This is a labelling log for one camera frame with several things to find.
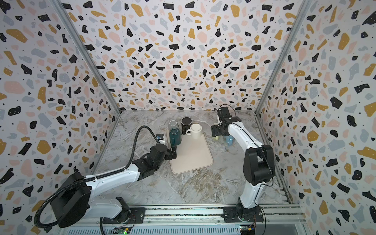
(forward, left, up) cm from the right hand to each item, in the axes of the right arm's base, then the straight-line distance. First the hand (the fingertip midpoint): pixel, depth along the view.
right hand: (220, 131), depth 93 cm
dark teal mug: (-2, +29, -4) cm, 30 cm away
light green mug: (-1, +2, -6) cm, 7 cm away
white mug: (+4, +16, -5) cm, 17 cm away
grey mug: (+7, +31, -2) cm, 32 cm away
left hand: (-13, +29, +1) cm, 32 cm away
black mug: (+10, +23, -4) cm, 25 cm away
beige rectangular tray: (-10, +18, -12) cm, 24 cm away
